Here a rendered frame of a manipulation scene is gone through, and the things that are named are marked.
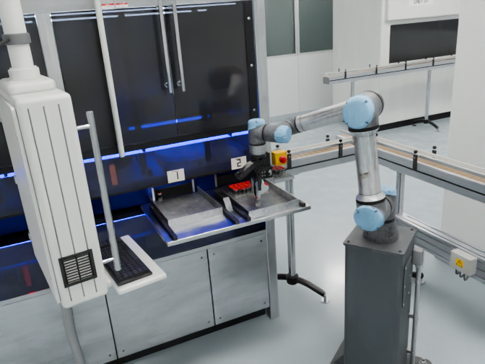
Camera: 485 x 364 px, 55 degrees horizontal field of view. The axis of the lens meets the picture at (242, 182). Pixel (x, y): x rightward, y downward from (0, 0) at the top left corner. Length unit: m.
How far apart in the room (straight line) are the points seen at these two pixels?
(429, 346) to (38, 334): 2.00
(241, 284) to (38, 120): 1.56
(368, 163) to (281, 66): 5.99
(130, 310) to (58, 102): 1.30
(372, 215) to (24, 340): 1.70
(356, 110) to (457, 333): 1.61
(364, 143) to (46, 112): 1.11
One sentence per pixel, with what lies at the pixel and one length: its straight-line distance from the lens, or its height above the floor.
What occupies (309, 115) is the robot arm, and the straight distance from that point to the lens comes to 2.04.
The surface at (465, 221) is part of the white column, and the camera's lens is 3.39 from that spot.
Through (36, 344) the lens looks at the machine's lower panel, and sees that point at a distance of 2.56.
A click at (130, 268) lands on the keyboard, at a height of 0.83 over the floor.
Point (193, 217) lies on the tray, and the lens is 2.11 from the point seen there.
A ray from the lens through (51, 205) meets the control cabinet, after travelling 1.66.
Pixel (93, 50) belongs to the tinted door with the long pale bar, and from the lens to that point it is 2.14.
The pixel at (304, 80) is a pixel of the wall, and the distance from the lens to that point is 8.00.
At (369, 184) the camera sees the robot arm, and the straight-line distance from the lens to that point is 1.87.
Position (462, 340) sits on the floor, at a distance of 2.92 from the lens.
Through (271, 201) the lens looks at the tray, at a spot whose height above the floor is 0.88.
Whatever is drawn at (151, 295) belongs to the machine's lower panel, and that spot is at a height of 0.40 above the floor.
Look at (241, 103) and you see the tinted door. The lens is 2.37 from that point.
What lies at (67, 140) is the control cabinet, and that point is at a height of 1.40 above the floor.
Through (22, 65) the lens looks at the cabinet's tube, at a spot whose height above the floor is 1.63.
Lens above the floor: 1.75
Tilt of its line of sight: 20 degrees down
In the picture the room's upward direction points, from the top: 4 degrees counter-clockwise
